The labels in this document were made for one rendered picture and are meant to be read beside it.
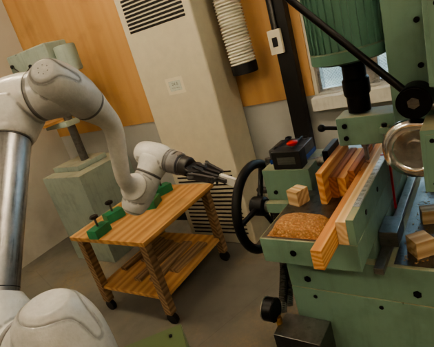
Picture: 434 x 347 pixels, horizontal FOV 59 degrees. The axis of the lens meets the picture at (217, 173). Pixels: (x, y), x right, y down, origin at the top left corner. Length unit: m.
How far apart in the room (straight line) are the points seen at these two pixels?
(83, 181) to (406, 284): 2.28
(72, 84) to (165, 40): 1.41
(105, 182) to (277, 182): 2.02
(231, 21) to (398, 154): 1.60
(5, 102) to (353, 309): 0.96
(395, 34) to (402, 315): 0.58
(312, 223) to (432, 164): 0.25
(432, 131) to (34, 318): 0.76
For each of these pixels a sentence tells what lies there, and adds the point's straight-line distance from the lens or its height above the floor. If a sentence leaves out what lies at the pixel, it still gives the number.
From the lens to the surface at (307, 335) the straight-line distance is 1.02.
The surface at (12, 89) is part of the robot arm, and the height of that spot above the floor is 1.34.
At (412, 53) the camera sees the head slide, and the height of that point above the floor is 1.19.
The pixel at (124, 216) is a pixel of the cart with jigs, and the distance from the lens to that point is 2.28.
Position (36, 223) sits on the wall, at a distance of 3.71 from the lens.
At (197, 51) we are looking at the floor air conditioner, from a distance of 2.27.
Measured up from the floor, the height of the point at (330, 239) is 0.93.
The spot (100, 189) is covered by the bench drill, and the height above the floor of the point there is 0.55.
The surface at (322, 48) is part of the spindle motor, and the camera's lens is 0.88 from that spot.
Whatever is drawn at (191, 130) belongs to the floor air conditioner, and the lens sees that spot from 2.44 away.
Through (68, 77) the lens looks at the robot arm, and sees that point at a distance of 1.02.
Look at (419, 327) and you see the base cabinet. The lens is 0.97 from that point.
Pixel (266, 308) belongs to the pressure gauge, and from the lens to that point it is 1.02.
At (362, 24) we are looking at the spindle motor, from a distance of 0.87.
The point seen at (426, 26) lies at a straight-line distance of 0.73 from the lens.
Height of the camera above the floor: 1.32
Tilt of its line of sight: 19 degrees down
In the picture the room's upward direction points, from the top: 16 degrees counter-clockwise
